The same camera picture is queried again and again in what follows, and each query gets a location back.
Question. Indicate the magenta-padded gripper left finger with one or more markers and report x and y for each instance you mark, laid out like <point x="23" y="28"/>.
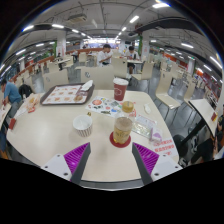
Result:
<point x="58" y="166"/>

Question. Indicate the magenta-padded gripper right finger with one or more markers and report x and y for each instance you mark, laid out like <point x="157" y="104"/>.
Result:
<point x="165" y="166"/>

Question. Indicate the clear tea bottle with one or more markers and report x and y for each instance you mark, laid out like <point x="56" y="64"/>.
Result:
<point x="122" y="130"/>

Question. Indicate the small purple wrapper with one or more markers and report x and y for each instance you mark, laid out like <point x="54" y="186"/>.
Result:
<point x="156" y="135"/>

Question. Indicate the flat round red coaster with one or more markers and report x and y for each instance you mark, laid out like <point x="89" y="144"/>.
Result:
<point x="128" y="141"/>

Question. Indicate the small white packet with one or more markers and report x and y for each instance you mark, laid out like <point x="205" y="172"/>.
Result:
<point x="147" y="108"/>

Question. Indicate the small red sauce packet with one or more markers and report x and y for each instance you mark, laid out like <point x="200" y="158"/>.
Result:
<point x="133" y="113"/>

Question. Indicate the small red box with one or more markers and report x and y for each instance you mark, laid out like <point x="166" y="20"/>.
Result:
<point x="12" y="123"/>

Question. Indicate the person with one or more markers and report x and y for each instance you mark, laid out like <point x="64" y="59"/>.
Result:
<point x="132" y="56"/>
<point x="220" y="133"/>
<point x="11" y="95"/>
<point x="104" y="57"/>

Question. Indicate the beige neighbouring table, black leg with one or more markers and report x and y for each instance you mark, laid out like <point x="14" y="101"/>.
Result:
<point x="203" y="111"/>

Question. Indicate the clear plastic food bag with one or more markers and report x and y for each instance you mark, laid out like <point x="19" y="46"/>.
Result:
<point x="30" y="103"/>

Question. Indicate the dark food tray, paper liner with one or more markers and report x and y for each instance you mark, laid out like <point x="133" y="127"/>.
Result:
<point x="63" y="95"/>

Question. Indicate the black backpack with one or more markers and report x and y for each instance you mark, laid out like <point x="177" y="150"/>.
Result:
<point x="25" y="91"/>

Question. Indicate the crumpled white napkin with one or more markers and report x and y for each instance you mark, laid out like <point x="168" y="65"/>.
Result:
<point x="87" y="86"/>

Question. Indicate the red paper cup with lid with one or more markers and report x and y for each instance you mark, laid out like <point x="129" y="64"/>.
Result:
<point x="120" y="90"/>

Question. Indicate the beige canteen chairs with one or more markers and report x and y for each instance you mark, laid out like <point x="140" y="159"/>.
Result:
<point x="100" y="76"/>

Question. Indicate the ceiling air conditioner unit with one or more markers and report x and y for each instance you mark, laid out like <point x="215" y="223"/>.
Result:
<point x="76" y="18"/>

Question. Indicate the ceiling lights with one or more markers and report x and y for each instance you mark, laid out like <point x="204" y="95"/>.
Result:
<point x="160" y="5"/>

